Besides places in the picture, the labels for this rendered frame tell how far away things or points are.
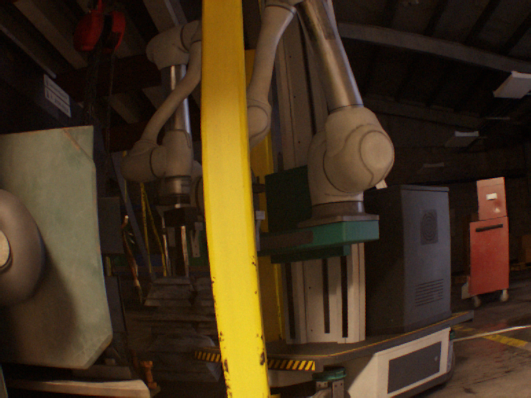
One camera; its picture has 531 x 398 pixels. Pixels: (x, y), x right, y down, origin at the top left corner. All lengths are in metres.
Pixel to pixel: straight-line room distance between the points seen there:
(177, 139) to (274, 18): 0.50
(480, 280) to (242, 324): 4.60
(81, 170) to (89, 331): 0.29
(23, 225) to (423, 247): 1.66
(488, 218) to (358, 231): 4.07
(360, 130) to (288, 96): 0.71
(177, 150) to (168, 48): 0.52
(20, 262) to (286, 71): 1.75
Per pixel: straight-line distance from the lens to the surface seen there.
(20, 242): 0.99
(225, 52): 1.63
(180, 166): 2.16
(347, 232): 1.96
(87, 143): 1.26
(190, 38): 2.48
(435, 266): 2.42
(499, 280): 5.99
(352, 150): 1.81
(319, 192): 2.03
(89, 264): 1.10
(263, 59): 1.95
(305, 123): 2.44
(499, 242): 5.98
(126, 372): 1.22
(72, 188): 1.11
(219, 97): 1.60
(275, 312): 3.24
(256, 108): 1.76
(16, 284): 0.99
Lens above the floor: 0.57
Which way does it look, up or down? 7 degrees up
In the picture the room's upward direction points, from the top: 4 degrees counter-clockwise
